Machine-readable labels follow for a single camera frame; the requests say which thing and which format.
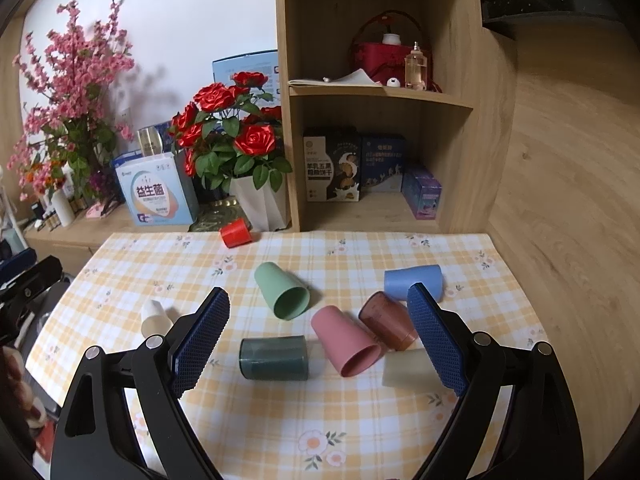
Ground wooden shelf cabinet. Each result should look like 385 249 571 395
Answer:
276 0 516 234

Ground black snack box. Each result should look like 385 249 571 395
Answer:
304 126 362 203

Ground pink plastic cup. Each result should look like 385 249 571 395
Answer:
311 306 383 377

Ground white bottle on cabinet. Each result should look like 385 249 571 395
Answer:
51 188 75 228

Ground light blue box behind roses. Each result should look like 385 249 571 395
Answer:
212 50 281 105

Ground purple small box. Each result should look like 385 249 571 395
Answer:
401 169 442 220

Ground brown transparent cup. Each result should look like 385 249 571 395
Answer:
358 292 418 351

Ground dark blue box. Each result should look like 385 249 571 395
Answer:
361 133 406 193

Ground gold metallic can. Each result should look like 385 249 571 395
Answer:
137 126 163 157

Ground small white round object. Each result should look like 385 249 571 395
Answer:
386 77 401 88

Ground pink blossom arrangement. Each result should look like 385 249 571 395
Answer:
6 0 134 202

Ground white faceted vase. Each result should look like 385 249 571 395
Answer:
229 177 291 232

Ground papers on shelf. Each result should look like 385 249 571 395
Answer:
288 68 382 87

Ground white plastic cup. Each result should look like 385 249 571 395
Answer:
140 299 172 338

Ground blue white probiotic box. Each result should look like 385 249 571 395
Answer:
116 153 200 226

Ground low wooden side cabinet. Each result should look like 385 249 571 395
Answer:
24 205 189 275

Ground dark teal transparent cup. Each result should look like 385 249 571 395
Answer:
239 336 309 382

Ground red rose bouquet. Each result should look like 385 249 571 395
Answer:
168 72 292 193

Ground cream plastic cup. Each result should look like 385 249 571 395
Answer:
382 349 442 392

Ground yellow plaid tablecloth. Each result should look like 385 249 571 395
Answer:
26 232 544 479

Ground clear perfume bottle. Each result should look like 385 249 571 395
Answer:
405 42 428 91

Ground blue plastic cup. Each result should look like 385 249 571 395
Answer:
384 264 444 301

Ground red plastic cup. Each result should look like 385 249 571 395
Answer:
219 218 253 248

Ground green plastic cup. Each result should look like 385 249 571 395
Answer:
254 262 310 321

